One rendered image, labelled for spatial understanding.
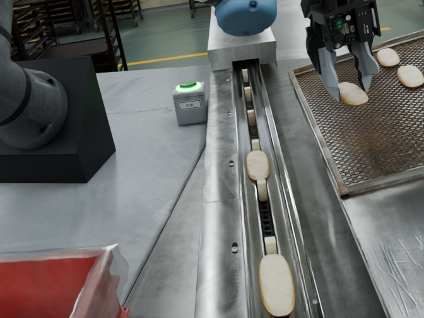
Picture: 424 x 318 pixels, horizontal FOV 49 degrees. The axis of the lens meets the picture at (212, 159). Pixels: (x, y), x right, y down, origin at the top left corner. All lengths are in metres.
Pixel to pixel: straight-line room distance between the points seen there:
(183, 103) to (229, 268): 0.55
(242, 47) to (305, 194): 0.60
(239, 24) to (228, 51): 0.67
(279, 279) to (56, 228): 0.40
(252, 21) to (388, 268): 0.32
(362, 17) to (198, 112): 0.49
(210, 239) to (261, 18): 0.28
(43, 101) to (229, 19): 0.42
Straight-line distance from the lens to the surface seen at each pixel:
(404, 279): 0.50
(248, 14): 0.57
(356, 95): 0.74
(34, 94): 0.87
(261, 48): 1.26
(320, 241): 0.66
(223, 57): 1.26
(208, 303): 0.52
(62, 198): 0.88
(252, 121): 0.95
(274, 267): 0.56
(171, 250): 0.67
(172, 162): 0.90
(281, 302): 0.52
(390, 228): 0.56
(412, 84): 0.88
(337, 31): 0.68
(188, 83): 1.05
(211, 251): 0.59
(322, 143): 0.75
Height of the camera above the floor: 1.23
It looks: 27 degrees down
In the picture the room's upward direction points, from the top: 9 degrees counter-clockwise
